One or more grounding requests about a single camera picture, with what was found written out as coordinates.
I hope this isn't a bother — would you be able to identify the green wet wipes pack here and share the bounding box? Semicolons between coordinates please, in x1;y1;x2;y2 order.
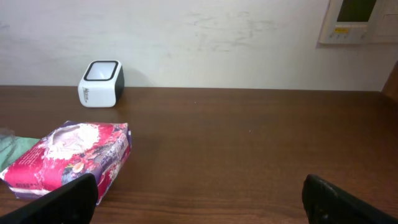
0;128;39;171

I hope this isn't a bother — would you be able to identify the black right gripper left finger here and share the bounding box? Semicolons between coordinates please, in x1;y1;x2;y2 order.
1;174;98;224

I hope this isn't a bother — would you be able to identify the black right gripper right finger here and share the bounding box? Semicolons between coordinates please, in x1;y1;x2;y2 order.
302;174;397;224

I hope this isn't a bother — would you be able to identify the white barcode scanner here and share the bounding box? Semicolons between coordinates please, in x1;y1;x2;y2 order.
78;60;124;108

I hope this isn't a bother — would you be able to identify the beige wall control panel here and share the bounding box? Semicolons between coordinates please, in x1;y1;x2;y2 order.
318;0;397;45

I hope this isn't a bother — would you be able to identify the red purple tissue pack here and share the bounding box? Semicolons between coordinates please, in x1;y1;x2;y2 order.
1;121;131;201

